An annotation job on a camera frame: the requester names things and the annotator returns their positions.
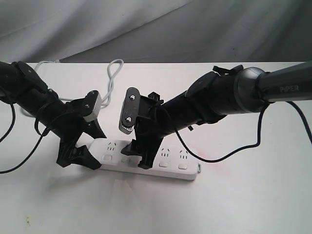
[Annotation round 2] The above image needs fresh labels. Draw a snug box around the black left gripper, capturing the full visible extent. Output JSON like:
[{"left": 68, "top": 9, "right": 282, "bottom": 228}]
[{"left": 52, "top": 98, "right": 106, "bottom": 169}]

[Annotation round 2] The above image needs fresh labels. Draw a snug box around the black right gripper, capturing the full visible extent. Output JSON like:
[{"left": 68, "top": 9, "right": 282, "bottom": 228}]
[{"left": 121, "top": 92, "right": 164, "bottom": 169}]

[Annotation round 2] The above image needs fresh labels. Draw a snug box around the white five-outlet power strip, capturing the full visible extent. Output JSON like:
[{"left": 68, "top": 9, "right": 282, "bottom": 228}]
[{"left": 78, "top": 136, "right": 202, "bottom": 181}]

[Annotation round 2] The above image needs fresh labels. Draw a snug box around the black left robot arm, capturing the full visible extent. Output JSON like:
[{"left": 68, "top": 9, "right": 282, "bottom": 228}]
[{"left": 0, "top": 61, "right": 106, "bottom": 170}]

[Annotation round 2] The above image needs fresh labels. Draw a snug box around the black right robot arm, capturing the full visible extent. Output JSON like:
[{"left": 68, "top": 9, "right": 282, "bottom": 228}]
[{"left": 119, "top": 61, "right": 312, "bottom": 169}]

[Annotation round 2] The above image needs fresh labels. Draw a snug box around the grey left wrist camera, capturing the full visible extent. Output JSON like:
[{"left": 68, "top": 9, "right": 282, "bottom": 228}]
[{"left": 80, "top": 90, "right": 102, "bottom": 122}]

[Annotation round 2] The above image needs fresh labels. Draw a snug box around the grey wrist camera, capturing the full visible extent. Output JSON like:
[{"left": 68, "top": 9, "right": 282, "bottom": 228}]
[
  {"left": 119, "top": 87, "right": 140, "bottom": 135},
  {"left": 80, "top": 90, "right": 102, "bottom": 122}
]

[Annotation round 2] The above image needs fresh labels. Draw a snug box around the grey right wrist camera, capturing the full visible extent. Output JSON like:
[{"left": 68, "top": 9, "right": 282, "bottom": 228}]
[{"left": 119, "top": 87, "right": 140, "bottom": 135}]

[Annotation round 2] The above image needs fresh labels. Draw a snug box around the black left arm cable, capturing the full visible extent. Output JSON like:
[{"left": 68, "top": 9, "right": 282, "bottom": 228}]
[{"left": 0, "top": 95, "right": 81, "bottom": 174}]

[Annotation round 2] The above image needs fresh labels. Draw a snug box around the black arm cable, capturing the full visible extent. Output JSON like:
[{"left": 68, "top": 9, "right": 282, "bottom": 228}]
[
  {"left": 175, "top": 101, "right": 312, "bottom": 163},
  {"left": 0, "top": 95, "right": 81, "bottom": 174}
]

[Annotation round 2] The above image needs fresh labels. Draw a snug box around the white power cable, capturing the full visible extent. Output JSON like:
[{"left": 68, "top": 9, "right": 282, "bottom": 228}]
[{"left": 20, "top": 58, "right": 124, "bottom": 117}]

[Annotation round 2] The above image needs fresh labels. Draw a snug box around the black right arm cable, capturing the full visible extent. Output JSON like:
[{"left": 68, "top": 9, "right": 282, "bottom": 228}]
[{"left": 175, "top": 101, "right": 312, "bottom": 163}]

